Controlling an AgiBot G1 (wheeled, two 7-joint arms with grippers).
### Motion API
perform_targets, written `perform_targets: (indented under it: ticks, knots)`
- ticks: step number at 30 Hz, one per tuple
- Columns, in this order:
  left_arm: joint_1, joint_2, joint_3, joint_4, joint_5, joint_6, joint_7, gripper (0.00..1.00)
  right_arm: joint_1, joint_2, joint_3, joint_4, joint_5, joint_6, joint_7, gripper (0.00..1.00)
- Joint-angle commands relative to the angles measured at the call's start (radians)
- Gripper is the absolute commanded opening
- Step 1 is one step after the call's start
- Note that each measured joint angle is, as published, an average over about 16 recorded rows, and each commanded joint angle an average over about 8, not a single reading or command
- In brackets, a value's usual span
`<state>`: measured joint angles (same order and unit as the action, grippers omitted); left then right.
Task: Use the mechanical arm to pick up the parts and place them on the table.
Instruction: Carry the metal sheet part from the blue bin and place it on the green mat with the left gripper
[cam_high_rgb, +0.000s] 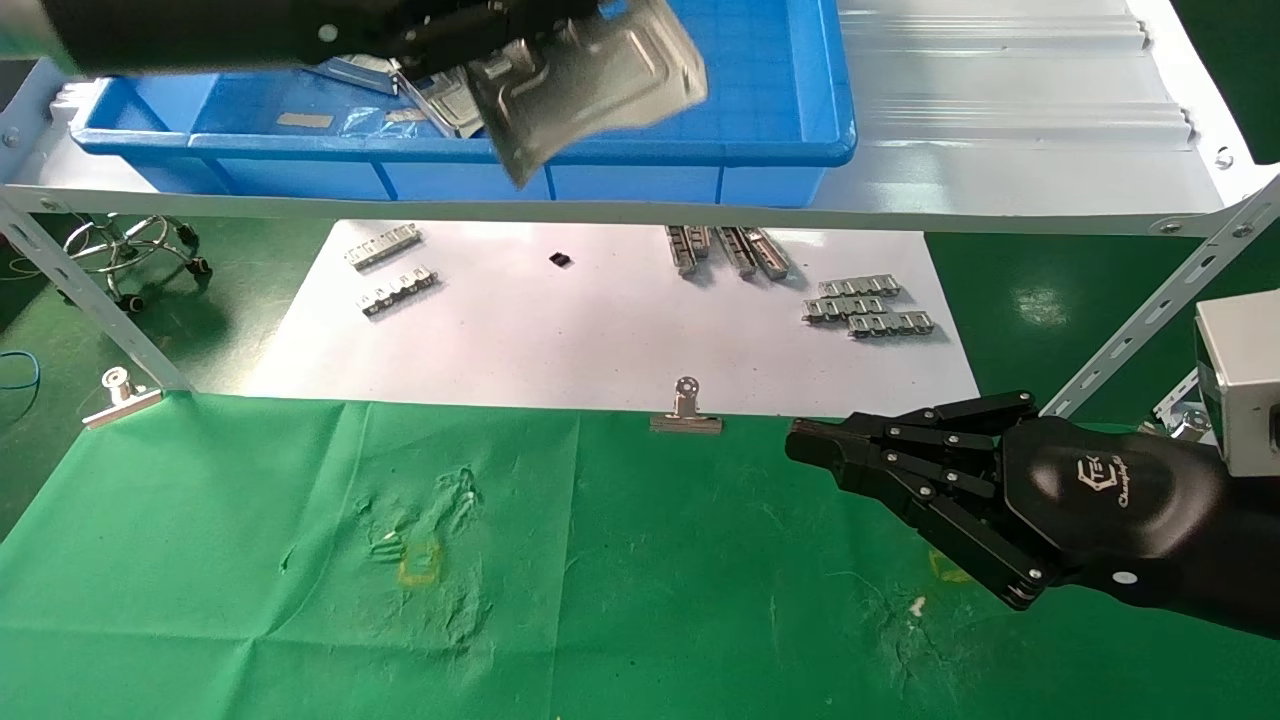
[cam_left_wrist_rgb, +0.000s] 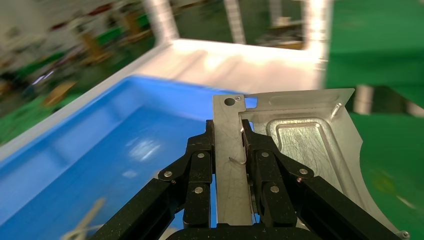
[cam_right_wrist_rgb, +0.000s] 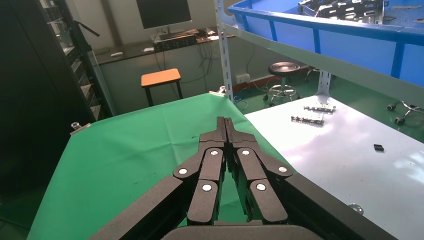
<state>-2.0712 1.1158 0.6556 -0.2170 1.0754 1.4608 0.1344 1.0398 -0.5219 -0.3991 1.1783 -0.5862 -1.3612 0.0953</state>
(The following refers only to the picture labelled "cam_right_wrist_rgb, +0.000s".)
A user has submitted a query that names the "grey metal shelf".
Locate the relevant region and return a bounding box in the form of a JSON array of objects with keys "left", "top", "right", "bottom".
[{"left": 214, "top": 0, "right": 424, "bottom": 107}]

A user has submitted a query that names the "green table cloth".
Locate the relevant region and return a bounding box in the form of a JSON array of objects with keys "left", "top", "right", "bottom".
[{"left": 26, "top": 92, "right": 296, "bottom": 240}]

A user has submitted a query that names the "chrome chair caster base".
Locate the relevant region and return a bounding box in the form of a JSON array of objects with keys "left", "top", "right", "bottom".
[{"left": 386, "top": 100, "right": 424, "bottom": 126}]

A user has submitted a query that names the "blue floor cable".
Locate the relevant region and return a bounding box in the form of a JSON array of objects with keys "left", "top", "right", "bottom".
[{"left": 233, "top": 95, "right": 249, "bottom": 112}]

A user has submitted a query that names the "black stool chrome base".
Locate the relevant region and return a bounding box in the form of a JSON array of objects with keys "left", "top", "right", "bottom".
[{"left": 263, "top": 61, "right": 302, "bottom": 108}]

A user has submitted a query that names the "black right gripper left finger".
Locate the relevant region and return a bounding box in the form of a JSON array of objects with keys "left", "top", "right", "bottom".
[{"left": 172, "top": 116, "right": 228, "bottom": 226}]

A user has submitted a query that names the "small metal rail part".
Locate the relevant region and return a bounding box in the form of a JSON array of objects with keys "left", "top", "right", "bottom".
[
  {"left": 290, "top": 113, "right": 326, "bottom": 126},
  {"left": 303, "top": 102, "right": 337, "bottom": 114}
]

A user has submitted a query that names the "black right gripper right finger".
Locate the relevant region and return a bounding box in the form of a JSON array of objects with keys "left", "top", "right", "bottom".
[{"left": 225, "top": 117, "right": 295, "bottom": 224}]

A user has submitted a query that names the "black server rack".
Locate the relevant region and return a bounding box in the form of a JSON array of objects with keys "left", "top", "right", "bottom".
[{"left": 0, "top": 0, "right": 115, "bottom": 200}]

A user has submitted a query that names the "orange top stool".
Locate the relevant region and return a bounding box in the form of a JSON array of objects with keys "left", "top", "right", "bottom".
[{"left": 140, "top": 68, "right": 184, "bottom": 108}]

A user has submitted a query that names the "white table sheet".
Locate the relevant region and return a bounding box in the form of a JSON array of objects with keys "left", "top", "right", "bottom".
[{"left": 245, "top": 94, "right": 424, "bottom": 240}]

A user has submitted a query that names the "black rack device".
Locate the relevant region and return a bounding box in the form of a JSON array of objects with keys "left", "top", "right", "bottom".
[{"left": 152, "top": 33, "right": 199, "bottom": 52}]

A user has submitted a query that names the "grey desk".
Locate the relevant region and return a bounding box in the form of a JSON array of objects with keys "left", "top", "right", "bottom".
[{"left": 94, "top": 29, "right": 233, "bottom": 116}]

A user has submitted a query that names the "black computer monitor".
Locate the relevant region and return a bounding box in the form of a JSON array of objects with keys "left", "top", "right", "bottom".
[{"left": 135, "top": 0, "right": 193, "bottom": 31}]

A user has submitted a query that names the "metal bracket plate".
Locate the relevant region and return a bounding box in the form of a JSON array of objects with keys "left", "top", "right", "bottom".
[
  {"left": 316, "top": 0, "right": 389, "bottom": 25},
  {"left": 297, "top": 0, "right": 335, "bottom": 16}
]

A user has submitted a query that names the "blue plastic bin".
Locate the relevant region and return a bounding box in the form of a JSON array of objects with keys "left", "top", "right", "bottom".
[{"left": 228, "top": 0, "right": 424, "bottom": 88}]

